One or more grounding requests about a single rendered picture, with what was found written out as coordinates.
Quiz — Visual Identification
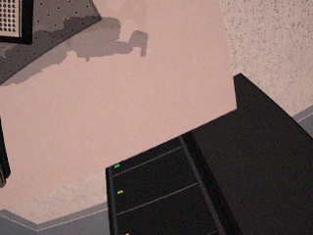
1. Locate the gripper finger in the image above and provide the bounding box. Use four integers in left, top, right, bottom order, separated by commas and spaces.
0, 118, 11, 188

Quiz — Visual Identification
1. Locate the grey flat base plate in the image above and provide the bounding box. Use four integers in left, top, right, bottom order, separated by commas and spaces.
0, 0, 102, 85

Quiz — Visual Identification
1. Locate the black plate nest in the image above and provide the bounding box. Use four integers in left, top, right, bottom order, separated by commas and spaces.
0, 0, 33, 45

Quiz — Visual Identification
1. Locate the white well plate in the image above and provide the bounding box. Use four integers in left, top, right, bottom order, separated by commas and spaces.
0, 0, 22, 37

